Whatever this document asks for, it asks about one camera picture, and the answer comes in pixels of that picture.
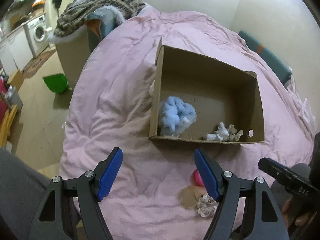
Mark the brown cardboard box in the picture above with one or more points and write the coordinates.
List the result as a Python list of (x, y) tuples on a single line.
[(219, 92)]

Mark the patterned knit sweater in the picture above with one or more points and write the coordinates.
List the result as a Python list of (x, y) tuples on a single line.
[(71, 22)]

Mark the grey fur-trimmed jacket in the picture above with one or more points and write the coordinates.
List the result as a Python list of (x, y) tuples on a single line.
[(103, 20)]

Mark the grey lace scrunchie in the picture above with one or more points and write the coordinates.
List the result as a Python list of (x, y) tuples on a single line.
[(206, 206)]

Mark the teal headboard cushion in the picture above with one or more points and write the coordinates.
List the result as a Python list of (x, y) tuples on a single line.
[(281, 70)]

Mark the beige fabric scrunchie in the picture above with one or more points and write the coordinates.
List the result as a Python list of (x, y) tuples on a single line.
[(234, 134)]

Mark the white washing machine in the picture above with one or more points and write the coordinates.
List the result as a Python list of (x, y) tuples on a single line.
[(36, 34)]

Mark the light blue fluffy sock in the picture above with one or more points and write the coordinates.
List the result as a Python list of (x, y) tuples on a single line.
[(175, 116)]

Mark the white kitchen cabinet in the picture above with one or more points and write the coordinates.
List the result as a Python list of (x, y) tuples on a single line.
[(15, 51)]

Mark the white ankle sock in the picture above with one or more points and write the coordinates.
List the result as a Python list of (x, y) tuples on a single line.
[(221, 134)]

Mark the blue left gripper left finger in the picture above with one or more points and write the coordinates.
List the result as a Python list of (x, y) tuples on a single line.
[(106, 172)]

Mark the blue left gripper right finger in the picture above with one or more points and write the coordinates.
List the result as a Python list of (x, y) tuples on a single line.
[(210, 173)]

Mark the brown cardboard tube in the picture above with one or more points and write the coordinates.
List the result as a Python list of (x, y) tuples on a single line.
[(189, 196)]

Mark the pink plush toy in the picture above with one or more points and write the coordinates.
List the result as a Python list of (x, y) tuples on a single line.
[(196, 178)]

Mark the grey trash bin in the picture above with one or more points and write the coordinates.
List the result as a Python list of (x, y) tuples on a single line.
[(13, 97)]

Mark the pink bed duvet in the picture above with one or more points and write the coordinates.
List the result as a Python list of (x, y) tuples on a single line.
[(111, 107)]

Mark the yellow wooden chair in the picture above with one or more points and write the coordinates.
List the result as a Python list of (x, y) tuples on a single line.
[(6, 125)]

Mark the right hand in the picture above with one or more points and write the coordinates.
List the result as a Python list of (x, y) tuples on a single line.
[(293, 213)]

